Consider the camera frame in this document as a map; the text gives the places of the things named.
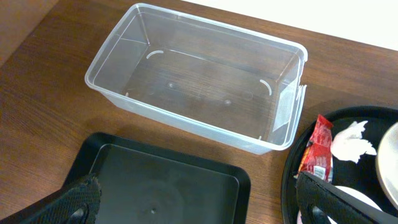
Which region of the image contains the round black tray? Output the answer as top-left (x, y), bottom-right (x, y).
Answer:
top-left (281, 106), bottom-right (397, 223)

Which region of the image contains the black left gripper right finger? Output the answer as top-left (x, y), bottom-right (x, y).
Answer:
top-left (296, 172), bottom-right (397, 224)

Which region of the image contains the pink bowl with rice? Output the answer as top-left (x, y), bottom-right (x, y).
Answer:
top-left (296, 186), bottom-right (382, 224)

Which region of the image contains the crumpled white tissue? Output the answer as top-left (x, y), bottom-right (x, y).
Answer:
top-left (330, 121), bottom-right (377, 164)

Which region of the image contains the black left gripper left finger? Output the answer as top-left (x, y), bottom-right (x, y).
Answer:
top-left (0, 174), bottom-right (103, 224)

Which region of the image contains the black rectangular tray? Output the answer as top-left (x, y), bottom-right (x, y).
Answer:
top-left (65, 133), bottom-right (251, 224)

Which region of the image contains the red snack wrapper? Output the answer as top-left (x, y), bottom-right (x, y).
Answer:
top-left (294, 114), bottom-right (333, 182)

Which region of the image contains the beige plate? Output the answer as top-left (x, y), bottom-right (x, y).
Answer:
top-left (376, 123), bottom-right (397, 209)

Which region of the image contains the clear plastic bin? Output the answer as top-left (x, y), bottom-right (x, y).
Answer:
top-left (85, 3), bottom-right (308, 154)

